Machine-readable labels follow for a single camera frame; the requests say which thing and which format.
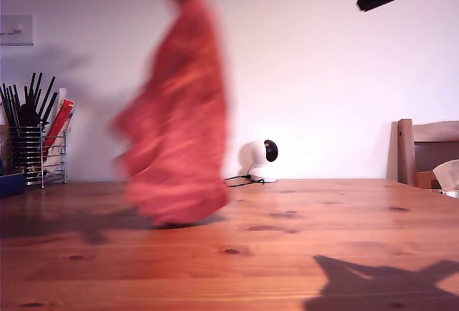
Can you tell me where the orange cardboard box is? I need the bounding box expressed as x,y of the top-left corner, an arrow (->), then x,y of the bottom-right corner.
415,170 -> 443,190

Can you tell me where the white light switch plate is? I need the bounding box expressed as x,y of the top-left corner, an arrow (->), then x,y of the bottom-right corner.
0,14 -> 34,46

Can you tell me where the blue box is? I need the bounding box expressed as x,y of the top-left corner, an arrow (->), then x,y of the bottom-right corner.
0,173 -> 27,198

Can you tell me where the metal wire utensil holder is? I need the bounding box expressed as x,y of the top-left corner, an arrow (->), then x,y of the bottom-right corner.
9,125 -> 68,188

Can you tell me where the black security camera cable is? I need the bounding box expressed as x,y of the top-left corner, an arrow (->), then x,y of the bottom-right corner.
224,173 -> 266,188

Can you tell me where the wooden chair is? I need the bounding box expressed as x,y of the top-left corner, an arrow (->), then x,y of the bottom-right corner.
387,118 -> 459,191

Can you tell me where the red underwear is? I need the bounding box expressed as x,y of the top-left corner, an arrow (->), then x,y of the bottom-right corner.
109,0 -> 232,228

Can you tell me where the black chopstick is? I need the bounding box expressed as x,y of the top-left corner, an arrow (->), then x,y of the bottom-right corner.
42,91 -> 59,127
33,72 -> 44,105
0,82 -> 17,128
38,76 -> 57,120
27,72 -> 37,107

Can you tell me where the white round security camera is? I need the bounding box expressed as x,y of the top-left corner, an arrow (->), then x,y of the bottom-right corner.
240,138 -> 280,183

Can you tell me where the red chopstick packet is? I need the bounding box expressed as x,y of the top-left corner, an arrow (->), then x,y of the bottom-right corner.
43,99 -> 75,146

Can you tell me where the white tissue paper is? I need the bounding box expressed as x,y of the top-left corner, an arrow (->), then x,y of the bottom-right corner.
432,159 -> 459,192

